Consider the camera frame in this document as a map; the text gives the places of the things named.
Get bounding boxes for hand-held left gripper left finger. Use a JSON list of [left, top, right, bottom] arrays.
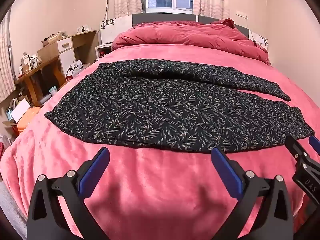
[[27, 147, 110, 240]]

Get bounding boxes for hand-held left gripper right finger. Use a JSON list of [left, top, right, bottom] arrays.
[[211, 147, 293, 240]]

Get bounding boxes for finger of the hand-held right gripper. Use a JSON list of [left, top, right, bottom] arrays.
[[308, 135, 320, 156], [285, 135, 312, 167]]

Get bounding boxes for black leaf-print pants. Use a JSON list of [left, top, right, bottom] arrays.
[[44, 59, 315, 154]]

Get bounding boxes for pink fleece blanket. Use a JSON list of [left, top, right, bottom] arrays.
[[0, 44, 320, 240]]

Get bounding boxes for orange suitcase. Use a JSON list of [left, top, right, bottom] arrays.
[[17, 106, 42, 133]]

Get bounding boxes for open cardboard box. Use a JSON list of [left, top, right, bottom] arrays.
[[1, 97, 32, 132]]

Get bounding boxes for white printed box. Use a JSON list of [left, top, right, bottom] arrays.
[[65, 59, 85, 78]]

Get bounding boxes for wooden desk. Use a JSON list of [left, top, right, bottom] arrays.
[[15, 55, 67, 105]]

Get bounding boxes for white floral headboard panel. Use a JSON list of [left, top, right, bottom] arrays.
[[250, 31, 268, 52], [99, 17, 133, 45]]

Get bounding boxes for white nightstand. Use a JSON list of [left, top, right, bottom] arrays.
[[95, 44, 113, 59]]

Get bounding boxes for wooden cabinet with white drawers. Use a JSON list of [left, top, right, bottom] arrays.
[[37, 30, 98, 73]]

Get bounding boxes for red duvet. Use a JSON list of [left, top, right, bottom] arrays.
[[111, 18, 270, 64]]

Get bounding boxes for checked curtain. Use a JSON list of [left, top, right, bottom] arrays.
[[0, 10, 16, 102]]

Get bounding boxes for grey bed headboard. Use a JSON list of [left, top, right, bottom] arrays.
[[132, 13, 250, 39]]

